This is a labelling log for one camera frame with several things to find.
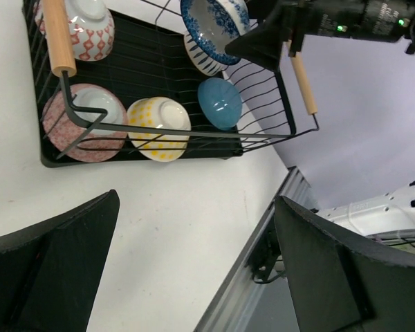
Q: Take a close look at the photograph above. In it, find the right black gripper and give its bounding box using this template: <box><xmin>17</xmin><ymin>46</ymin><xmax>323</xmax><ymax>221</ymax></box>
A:
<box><xmin>225</xmin><ymin>1</ymin><xmax>367</xmax><ymax>72</ymax></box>

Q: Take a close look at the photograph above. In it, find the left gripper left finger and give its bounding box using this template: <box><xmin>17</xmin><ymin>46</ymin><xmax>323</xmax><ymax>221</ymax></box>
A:
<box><xmin>0</xmin><ymin>190</ymin><xmax>120</xmax><ymax>331</ymax></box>

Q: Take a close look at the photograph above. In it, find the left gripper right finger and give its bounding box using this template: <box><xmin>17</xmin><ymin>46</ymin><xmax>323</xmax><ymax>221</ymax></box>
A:
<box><xmin>275</xmin><ymin>196</ymin><xmax>415</xmax><ymax>331</ymax></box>

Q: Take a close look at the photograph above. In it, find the white blue floral bowl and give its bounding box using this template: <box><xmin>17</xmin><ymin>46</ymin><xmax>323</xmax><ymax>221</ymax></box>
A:
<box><xmin>180</xmin><ymin>0</ymin><xmax>250</xmax><ymax>66</ymax></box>

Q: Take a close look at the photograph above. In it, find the white blue-striped bowl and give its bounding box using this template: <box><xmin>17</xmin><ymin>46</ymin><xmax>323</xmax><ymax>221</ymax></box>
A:
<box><xmin>183</xmin><ymin>31</ymin><xmax>227</xmax><ymax>77</ymax></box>

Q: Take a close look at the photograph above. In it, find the plain blue bowl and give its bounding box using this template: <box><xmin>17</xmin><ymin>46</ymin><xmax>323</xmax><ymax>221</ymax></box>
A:
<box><xmin>197</xmin><ymin>77</ymin><xmax>243</xmax><ymax>131</ymax></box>

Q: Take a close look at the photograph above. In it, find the yellow blue sun bowl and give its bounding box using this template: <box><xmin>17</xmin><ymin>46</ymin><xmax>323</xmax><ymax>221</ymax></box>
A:
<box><xmin>127</xmin><ymin>96</ymin><xmax>192</xmax><ymax>163</ymax></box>

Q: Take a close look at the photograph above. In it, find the blue triangle pattern bowl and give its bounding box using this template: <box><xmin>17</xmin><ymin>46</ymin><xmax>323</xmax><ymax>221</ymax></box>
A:
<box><xmin>34</xmin><ymin>0</ymin><xmax>116</xmax><ymax>63</ymax></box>

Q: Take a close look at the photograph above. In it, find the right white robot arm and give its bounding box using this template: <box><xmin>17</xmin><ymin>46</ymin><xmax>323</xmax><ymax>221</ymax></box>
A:
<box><xmin>228</xmin><ymin>1</ymin><xmax>415</xmax><ymax>241</ymax></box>

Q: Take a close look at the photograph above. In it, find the right wooden rack handle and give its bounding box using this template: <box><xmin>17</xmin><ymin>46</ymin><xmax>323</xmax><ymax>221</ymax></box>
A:
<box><xmin>289</xmin><ymin>52</ymin><xmax>317</xmax><ymax>116</ymax></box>

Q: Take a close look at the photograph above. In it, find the wooden rack handle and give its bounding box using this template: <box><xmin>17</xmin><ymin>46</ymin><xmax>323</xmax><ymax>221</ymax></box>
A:
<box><xmin>289</xmin><ymin>52</ymin><xmax>317</xmax><ymax>116</ymax></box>
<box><xmin>41</xmin><ymin>0</ymin><xmax>77</xmax><ymax>77</ymax></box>

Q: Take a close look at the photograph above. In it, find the aluminium mounting rail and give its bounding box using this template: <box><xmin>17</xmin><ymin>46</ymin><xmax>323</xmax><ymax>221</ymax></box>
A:
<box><xmin>195</xmin><ymin>203</ymin><xmax>299</xmax><ymax>331</ymax></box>

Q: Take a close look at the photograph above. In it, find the black wire dish rack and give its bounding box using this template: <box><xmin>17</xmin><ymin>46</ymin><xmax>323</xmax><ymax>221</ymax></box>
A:
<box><xmin>22</xmin><ymin>0</ymin><xmax>320</xmax><ymax>168</ymax></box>

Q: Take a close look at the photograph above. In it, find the left wooden rack handle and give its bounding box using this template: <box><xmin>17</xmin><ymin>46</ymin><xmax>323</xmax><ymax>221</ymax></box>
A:
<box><xmin>41</xmin><ymin>0</ymin><xmax>77</xmax><ymax>77</ymax></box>

